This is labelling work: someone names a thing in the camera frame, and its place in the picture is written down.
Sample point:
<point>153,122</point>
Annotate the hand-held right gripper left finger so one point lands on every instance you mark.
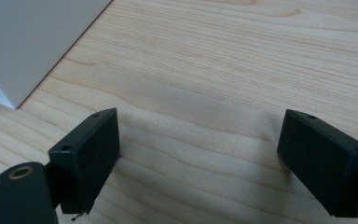
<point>85,157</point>

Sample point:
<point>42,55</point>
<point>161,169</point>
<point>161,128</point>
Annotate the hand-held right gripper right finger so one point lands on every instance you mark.
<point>326,165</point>

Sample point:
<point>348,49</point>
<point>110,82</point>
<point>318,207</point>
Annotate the white folded paper box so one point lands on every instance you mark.
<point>28,40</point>

